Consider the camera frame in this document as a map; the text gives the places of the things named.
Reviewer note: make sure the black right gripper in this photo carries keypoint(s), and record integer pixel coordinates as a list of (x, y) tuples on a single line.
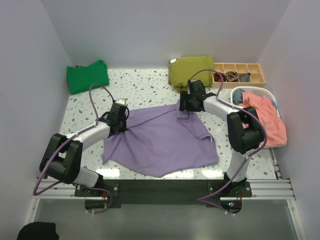
[(184, 96)]

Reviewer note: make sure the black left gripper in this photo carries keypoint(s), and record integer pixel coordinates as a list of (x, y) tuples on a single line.
[(123, 128)]

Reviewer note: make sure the purple t-shirt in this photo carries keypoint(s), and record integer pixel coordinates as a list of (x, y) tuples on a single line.
[(161, 140)]

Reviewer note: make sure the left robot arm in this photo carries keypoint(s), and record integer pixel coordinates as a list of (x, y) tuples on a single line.
[(63, 155)]

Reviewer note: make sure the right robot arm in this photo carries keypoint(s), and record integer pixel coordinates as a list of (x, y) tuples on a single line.
[(245, 131)]

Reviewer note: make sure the folded olive green t-shirt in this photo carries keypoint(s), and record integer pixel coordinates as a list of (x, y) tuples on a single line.
[(182, 69)]

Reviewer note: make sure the orange black cloth roll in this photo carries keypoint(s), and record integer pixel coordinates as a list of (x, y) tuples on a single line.
[(219, 77)]

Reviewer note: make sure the patterned brown cloth roll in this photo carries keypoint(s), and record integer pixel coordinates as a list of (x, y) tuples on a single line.
[(232, 76)]

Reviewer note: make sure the wooden compartment box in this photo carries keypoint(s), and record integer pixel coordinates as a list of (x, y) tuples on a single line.
[(256, 79)]

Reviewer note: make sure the dark grey cloth roll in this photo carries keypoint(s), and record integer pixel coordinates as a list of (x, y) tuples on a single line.
[(244, 77)]

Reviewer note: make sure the white laundry basket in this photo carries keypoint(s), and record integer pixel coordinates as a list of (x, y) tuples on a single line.
[(267, 112)]

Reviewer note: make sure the pink t-shirt in basket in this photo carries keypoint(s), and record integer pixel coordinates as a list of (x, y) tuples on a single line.
[(268, 116)]

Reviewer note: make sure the black cloth at corner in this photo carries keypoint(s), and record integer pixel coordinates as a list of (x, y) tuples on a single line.
[(38, 231)]

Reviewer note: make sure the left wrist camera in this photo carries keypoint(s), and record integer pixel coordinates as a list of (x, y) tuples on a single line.
[(121, 101)]

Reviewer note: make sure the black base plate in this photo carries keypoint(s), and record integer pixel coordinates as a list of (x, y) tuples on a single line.
[(116, 193)]

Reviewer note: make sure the aluminium rail frame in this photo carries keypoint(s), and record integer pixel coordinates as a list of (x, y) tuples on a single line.
[(264, 177)]

